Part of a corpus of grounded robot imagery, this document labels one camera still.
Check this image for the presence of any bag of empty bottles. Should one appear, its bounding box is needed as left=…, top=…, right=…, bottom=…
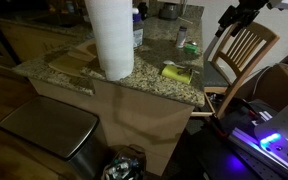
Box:
left=101, top=144, right=147, bottom=180

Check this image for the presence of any small metal object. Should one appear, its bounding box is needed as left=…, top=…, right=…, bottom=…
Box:
left=176, top=66, right=196, bottom=76

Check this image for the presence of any white plastic spoon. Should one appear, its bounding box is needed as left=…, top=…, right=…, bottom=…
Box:
left=163, top=59, right=186, bottom=68

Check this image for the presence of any small white spice bottle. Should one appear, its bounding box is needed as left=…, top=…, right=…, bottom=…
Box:
left=175, top=25, right=188, bottom=50

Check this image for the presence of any wooden cutting board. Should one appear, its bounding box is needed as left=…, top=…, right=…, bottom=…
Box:
left=48, top=49, right=96, bottom=79

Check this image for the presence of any white paper towel roll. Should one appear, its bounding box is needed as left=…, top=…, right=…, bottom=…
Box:
left=83, top=0, right=136, bottom=82

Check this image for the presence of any small green object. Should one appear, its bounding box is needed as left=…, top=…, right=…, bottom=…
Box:
left=183, top=43, right=199, bottom=55

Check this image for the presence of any aluminium robot mounting base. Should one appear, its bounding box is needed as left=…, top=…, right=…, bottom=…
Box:
left=228, top=128, right=288, bottom=180

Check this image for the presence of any white thin stick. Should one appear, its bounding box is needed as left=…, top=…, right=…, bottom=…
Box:
left=178, top=15, right=194, bottom=25

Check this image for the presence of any clear jar with purple lid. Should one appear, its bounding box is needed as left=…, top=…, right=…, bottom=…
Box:
left=131, top=7, right=145, bottom=50

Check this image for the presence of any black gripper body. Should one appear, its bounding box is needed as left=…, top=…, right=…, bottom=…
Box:
left=229, top=0, right=270, bottom=25

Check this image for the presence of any wooden chair with grey seat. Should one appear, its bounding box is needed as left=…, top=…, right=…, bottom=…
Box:
left=190, top=21, right=281, bottom=119

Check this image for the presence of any brown cardboard box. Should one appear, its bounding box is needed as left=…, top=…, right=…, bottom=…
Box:
left=250, top=46, right=288, bottom=113

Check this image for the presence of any stainless steel trash can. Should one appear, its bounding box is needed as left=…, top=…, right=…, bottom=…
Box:
left=0, top=95, right=101, bottom=180

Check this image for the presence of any open wooden drawer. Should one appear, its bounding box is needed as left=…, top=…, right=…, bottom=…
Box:
left=190, top=86, right=226, bottom=118

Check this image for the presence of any green object on counter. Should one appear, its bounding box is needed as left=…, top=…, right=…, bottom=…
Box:
left=160, top=64, right=194, bottom=85

